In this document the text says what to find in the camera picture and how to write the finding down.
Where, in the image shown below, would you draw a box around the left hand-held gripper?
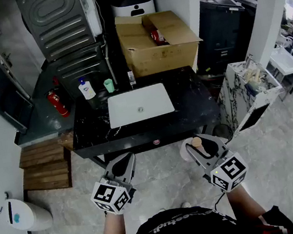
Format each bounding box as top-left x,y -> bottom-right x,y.
84,151 -> 145,220

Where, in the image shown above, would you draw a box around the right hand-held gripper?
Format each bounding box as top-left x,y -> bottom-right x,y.
183,127 -> 252,198

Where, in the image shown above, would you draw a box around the white bottle with beige cap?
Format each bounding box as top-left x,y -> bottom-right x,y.
178,135 -> 209,164

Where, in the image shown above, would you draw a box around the person's left forearm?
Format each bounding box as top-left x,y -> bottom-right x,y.
94,208 -> 128,234

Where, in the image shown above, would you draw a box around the person's right forearm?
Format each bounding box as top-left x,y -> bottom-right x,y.
223,181 -> 267,223

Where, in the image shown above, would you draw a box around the black marble sink counter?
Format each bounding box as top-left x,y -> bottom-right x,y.
63,61 -> 227,174

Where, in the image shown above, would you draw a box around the white sink basin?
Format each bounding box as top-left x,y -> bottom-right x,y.
104,81 -> 177,130

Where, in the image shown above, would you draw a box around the white marble cabinet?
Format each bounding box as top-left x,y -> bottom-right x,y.
211,55 -> 289,135

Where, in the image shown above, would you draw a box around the wooden pallet steps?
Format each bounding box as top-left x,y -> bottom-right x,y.
15,137 -> 77,196

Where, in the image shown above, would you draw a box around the green cup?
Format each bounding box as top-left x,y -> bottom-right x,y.
103,78 -> 116,94

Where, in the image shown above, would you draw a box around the person's black shirt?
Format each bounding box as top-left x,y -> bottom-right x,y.
75,188 -> 293,234

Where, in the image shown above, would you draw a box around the white pump soap dispenser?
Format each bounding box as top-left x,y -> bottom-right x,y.
77,76 -> 97,102

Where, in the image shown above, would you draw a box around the large red fire extinguisher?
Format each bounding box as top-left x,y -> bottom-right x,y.
44,85 -> 71,121

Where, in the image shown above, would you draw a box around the large cardboard box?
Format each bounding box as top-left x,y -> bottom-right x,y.
114,3 -> 208,81

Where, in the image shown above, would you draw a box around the dark ribbed-back washing machine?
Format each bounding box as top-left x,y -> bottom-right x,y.
45,39 -> 118,102

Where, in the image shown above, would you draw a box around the black tall cabinet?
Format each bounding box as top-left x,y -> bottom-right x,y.
188,0 -> 256,78

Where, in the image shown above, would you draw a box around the red packet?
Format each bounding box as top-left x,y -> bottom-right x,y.
149,28 -> 168,48

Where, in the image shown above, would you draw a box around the black flat panel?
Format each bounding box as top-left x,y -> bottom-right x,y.
0,59 -> 38,138

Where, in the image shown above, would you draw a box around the grey ribbed-back washing machine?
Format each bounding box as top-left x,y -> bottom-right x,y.
15,0 -> 108,67

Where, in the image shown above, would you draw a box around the white and black round appliance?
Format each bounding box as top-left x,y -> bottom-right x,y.
110,0 -> 157,21

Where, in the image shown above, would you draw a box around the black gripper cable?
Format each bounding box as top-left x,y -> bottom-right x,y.
211,191 -> 229,210

